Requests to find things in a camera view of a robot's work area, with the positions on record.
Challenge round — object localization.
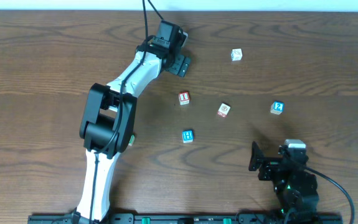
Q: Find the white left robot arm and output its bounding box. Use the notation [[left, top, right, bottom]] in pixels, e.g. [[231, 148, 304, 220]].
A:
[[73, 44, 191, 223]]

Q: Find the red letter I block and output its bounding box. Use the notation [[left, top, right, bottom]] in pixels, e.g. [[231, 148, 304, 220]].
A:
[[179, 91, 190, 105]]

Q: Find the red-edged picture block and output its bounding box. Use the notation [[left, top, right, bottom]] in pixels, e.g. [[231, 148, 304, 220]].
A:
[[217, 103, 231, 118]]

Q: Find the green letter B block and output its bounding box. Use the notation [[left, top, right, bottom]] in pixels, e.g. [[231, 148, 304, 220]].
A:
[[128, 134, 135, 146]]

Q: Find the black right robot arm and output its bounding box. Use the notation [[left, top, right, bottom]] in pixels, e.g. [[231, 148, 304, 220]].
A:
[[248, 139, 322, 223]]

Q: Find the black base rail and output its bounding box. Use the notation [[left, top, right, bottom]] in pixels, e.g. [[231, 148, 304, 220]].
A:
[[27, 212, 344, 224]]

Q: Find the blue letter H block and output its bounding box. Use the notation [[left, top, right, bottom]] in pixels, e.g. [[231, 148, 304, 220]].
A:
[[182, 130, 194, 143]]

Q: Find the white picture block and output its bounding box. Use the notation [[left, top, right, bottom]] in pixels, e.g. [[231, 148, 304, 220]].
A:
[[231, 49, 243, 61]]

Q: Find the blue number 2 block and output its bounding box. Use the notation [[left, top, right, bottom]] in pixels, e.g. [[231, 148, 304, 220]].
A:
[[270, 101, 285, 114]]

